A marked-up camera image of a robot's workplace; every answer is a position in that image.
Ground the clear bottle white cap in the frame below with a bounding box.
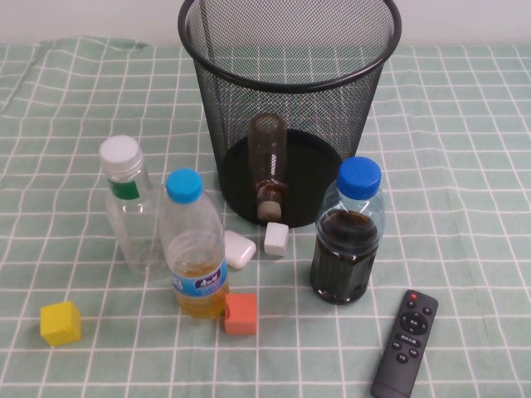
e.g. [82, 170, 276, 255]
[98, 134, 167, 279]

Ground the black mesh wastebasket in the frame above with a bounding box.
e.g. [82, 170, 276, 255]
[177, 0, 402, 229]

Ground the white cube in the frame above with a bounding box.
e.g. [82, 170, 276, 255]
[263, 221, 290, 258]

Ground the empty bottle with brown neck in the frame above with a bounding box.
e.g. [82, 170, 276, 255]
[247, 112, 290, 221]

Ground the white earbud case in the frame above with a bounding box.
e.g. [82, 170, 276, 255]
[223, 229, 257, 270]

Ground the blue-capped bottle dark liquid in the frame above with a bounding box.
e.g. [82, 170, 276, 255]
[309, 156, 387, 306]

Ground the blue-capped bottle yellow liquid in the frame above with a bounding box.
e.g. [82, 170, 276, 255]
[159, 167, 231, 319]

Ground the orange cube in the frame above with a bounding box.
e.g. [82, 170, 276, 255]
[224, 293, 258, 337]

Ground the green white checked tablecloth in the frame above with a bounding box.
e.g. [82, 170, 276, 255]
[0, 36, 531, 398]

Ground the black remote control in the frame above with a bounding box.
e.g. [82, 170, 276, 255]
[370, 289, 440, 398]

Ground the yellow cube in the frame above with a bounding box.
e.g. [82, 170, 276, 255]
[39, 300, 83, 347]

